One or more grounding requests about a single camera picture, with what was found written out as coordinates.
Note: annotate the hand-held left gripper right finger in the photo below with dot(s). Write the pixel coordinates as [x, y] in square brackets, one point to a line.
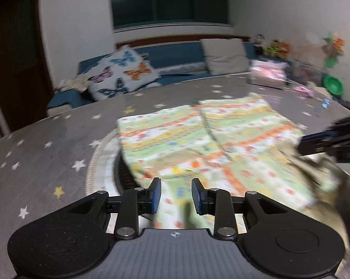
[197, 196]

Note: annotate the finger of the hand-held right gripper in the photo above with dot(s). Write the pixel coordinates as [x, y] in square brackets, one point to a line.
[320, 136]
[314, 148]

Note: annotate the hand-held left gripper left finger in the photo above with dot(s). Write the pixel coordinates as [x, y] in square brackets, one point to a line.
[156, 194]

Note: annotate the patterned green orange pants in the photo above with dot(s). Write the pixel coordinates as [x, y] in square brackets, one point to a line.
[221, 139]

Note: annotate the black round induction cooker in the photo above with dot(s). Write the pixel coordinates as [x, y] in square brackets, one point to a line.
[124, 174]

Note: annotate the white round cooker rim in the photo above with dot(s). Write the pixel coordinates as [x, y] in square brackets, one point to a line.
[108, 180]

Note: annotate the green plastic bowl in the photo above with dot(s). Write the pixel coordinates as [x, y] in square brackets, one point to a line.
[333, 85]

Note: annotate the clear plastic box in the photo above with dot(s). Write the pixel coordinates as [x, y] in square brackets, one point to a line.
[305, 69]

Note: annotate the pink tissue pack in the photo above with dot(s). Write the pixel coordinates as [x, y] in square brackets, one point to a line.
[268, 74]

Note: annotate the colourful toy pinwheel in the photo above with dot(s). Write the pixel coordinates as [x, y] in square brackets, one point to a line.
[333, 48]

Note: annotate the orange fox plush toy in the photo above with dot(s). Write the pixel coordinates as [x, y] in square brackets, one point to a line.
[285, 48]

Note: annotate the yellow green plush toy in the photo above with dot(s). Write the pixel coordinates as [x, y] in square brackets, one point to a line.
[275, 48]

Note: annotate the panda plush toy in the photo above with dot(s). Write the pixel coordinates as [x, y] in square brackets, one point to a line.
[259, 40]

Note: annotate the grey star-printed tablecloth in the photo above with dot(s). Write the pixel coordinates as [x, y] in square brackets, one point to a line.
[47, 157]

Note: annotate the grey pillow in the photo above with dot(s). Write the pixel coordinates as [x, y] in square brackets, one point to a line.
[224, 55]

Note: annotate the butterfly print pillow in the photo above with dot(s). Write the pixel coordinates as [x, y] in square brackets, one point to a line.
[119, 72]

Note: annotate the crumpled beige cloth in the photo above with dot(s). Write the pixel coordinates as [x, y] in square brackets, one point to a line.
[70, 84]

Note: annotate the blue sofa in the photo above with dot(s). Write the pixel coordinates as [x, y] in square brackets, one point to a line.
[169, 55]

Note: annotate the dark window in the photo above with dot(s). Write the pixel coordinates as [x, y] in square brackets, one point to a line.
[169, 0]

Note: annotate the brown wooden door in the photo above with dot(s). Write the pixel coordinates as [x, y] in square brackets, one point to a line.
[15, 49]

